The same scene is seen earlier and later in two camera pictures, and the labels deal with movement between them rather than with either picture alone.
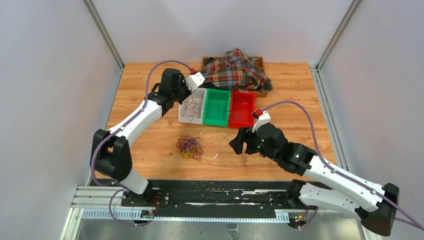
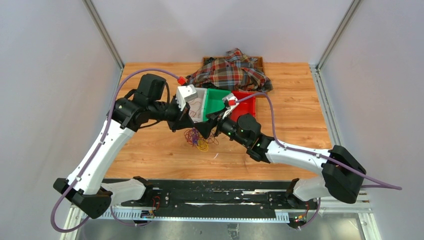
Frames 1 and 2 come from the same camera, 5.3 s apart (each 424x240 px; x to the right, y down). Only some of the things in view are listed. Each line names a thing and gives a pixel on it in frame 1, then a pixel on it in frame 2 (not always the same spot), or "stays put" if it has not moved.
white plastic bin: [192, 110] stays put
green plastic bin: [217, 107] stays put
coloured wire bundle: [190, 147] -> [193, 136]
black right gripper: [237, 142] -> [220, 122]
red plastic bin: [241, 107] stays put
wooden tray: [260, 65] stays put
